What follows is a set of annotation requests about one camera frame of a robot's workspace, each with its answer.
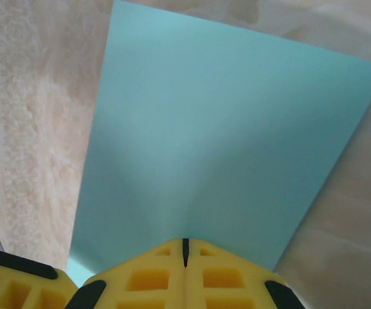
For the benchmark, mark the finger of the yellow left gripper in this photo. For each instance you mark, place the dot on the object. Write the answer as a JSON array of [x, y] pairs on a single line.
[[18, 280]]

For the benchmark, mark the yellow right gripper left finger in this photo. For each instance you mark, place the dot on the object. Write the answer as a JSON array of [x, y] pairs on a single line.
[[153, 264]]

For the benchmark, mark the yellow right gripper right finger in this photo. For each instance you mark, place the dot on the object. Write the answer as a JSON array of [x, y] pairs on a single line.
[[217, 264]]

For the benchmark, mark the light blue paper sheet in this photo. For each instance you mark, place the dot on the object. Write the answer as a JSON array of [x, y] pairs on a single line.
[[204, 128]]

